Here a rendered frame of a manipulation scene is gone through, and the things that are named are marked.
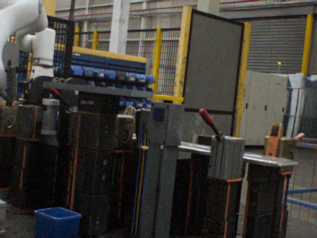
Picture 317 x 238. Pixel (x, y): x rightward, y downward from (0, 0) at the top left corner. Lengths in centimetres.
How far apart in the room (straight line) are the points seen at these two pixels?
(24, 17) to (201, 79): 335
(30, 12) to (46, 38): 46
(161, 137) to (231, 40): 402
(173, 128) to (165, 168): 11
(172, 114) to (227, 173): 23
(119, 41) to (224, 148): 545
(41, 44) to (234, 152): 112
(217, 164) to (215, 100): 375
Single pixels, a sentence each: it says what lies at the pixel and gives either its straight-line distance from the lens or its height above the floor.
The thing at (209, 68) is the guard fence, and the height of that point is 146.
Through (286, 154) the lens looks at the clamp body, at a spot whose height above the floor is 101.
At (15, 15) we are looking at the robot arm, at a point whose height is 137.
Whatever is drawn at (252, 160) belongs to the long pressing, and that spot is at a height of 100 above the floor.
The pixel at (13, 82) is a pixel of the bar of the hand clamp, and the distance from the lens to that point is 220.
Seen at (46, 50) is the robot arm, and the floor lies 130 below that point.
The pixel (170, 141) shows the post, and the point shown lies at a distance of 136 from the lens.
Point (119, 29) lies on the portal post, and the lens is 683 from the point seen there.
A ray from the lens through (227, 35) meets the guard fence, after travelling 527.
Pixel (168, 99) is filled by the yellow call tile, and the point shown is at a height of 115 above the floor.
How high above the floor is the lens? 116
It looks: 3 degrees down
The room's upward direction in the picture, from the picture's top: 6 degrees clockwise
